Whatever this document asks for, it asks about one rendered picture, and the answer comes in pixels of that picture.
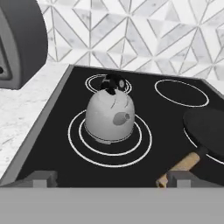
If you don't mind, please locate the black pan with wooden handle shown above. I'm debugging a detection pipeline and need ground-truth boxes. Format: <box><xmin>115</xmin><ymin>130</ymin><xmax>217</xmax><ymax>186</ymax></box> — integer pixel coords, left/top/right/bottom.
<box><xmin>156</xmin><ymin>108</ymin><xmax>224</xmax><ymax>189</ymax></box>

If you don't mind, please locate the black hob with grey rim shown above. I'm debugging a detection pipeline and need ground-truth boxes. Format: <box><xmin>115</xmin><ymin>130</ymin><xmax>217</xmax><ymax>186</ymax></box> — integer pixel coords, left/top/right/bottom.
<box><xmin>0</xmin><ymin>64</ymin><xmax>224</xmax><ymax>189</ymax></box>

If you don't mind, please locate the grey kettle with black handle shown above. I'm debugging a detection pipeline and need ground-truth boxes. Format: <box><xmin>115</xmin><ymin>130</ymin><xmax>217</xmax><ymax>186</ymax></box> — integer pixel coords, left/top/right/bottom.
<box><xmin>84</xmin><ymin>73</ymin><xmax>137</xmax><ymax>145</ymax></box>

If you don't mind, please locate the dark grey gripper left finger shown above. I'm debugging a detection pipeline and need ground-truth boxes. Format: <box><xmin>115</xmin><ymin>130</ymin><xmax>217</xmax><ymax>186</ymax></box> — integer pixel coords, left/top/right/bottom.
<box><xmin>8</xmin><ymin>170</ymin><xmax>59</xmax><ymax>189</ymax></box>

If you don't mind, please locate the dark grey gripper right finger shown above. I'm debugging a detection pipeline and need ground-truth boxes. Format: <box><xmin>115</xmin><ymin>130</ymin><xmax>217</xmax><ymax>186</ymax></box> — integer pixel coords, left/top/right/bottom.
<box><xmin>166</xmin><ymin>170</ymin><xmax>221</xmax><ymax>189</ymax></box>

